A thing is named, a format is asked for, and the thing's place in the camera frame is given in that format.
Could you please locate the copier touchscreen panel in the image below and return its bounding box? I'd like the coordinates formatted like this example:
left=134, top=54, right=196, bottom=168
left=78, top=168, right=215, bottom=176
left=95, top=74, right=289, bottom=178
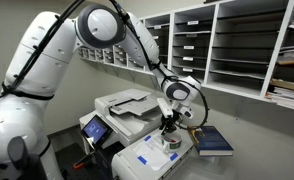
left=80, top=114, right=114, bottom=146

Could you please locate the white paper sheet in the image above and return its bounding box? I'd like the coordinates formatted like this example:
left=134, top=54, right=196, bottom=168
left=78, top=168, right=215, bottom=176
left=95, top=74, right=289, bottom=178
left=133, top=134, right=180, bottom=171

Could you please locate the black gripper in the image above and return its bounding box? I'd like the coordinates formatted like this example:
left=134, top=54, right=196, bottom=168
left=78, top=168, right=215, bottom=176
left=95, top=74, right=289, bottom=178
left=159, top=109, right=183, bottom=136

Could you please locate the blue hardcover book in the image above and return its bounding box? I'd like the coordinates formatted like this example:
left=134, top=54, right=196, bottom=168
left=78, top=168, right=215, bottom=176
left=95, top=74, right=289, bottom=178
left=188, top=125, right=235, bottom=157

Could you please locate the small white mail sorter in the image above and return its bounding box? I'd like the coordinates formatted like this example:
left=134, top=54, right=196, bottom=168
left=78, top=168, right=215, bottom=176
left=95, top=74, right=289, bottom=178
left=77, top=44, right=155, bottom=76

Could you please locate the large white office copier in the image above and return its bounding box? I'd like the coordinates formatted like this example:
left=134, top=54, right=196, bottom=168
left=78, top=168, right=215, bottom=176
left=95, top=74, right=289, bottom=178
left=78, top=87, right=165, bottom=158

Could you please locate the large white shelf unit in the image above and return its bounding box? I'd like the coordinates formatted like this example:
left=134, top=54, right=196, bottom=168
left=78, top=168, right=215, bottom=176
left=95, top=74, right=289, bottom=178
left=138, top=0, right=294, bottom=114

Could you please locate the white mug with green band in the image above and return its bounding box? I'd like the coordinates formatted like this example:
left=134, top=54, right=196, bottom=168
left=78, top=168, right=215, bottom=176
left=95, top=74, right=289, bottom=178
left=160, top=131, right=183, bottom=153

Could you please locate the stack of papers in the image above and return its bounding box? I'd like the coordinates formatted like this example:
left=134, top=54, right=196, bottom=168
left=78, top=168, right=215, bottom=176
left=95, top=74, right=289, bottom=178
left=276, top=43, right=294, bottom=68
left=264, top=78, right=294, bottom=112

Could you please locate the orange handled clamp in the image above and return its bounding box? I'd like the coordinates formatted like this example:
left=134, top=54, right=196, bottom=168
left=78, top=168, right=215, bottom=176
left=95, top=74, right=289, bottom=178
left=72, top=159, right=95, bottom=171

